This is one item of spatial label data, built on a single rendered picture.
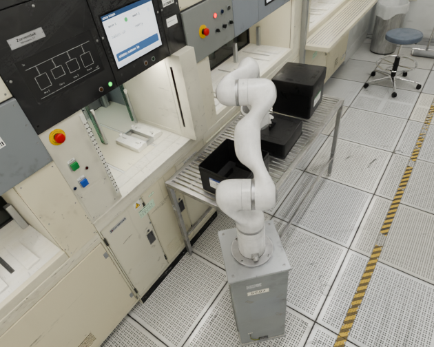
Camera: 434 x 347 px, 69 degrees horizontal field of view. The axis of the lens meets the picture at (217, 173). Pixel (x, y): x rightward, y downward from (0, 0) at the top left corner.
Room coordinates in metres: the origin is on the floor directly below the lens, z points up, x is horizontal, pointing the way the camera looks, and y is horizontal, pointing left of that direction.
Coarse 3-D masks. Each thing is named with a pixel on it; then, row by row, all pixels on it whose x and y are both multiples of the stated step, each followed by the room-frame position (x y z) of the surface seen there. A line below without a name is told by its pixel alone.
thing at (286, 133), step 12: (276, 120) 1.65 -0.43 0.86; (288, 120) 1.63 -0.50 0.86; (300, 120) 1.61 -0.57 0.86; (264, 132) 1.55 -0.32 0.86; (276, 132) 1.53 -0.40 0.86; (288, 132) 1.51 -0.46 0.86; (300, 132) 1.59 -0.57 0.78; (264, 144) 1.48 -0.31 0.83; (276, 144) 1.43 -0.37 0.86; (288, 144) 1.44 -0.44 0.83; (276, 156) 1.42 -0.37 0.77
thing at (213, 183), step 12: (228, 144) 1.45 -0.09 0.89; (216, 156) 1.37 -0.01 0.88; (228, 156) 1.45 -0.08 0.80; (264, 156) 1.29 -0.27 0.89; (204, 168) 1.29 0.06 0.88; (216, 168) 1.36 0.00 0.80; (228, 168) 1.38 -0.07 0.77; (240, 168) 1.37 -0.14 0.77; (204, 180) 1.24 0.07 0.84; (216, 180) 1.18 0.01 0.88
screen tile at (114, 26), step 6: (120, 18) 1.42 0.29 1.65; (108, 24) 1.37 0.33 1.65; (114, 24) 1.39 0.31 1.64; (120, 24) 1.41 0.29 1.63; (126, 24) 1.43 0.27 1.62; (108, 30) 1.36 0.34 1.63; (114, 30) 1.38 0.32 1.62; (126, 30) 1.43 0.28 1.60; (132, 30) 1.45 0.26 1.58; (126, 36) 1.42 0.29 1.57; (132, 36) 1.44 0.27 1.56; (114, 42) 1.37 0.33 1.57; (120, 42) 1.39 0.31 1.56; (126, 42) 1.41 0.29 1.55; (114, 48) 1.36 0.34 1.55; (120, 48) 1.38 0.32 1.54
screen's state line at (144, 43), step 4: (152, 36) 1.53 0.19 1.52; (156, 36) 1.55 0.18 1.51; (144, 40) 1.49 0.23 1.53; (148, 40) 1.50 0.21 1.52; (152, 40) 1.52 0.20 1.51; (156, 40) 1.54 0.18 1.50; (136, 44) 1.45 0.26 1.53; (140, 44) 1.46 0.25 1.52; (144, 44) 1.48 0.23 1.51; (148, 44) 1.50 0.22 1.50; (128, 48) 1.41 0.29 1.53; (132, 48) 1.43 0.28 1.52; (136, 48) 1.45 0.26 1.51; (140, 48) 1.46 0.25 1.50; (120, 52) 1.38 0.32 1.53; (124, 52) 1.39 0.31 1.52; (128, 52) 1.41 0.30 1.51; (132, 52) 1.42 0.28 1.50; (116, 56) 1.36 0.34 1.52; (120, 56) 1.37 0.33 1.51; (124, 56) 1.39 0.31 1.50; (120, 60) 1.37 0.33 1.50
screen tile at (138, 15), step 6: (150, 6) 1.55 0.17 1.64; (132, 12) 1.47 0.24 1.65; (138, 12) 1.49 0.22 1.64; (144, 12) 1.52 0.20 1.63; (150, 12) 1.54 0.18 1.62; (132, 18) 1.46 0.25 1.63; (138, 18) 1.49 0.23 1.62; (144, 18) 1.51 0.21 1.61; (150, 18) 1.54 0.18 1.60; (150, 24) 1.53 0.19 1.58; (138, 30) 1.47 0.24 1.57; (144, 30) 1.50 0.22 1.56; (150, 30) 1.52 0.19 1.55; (138, 36) 1.47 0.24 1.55
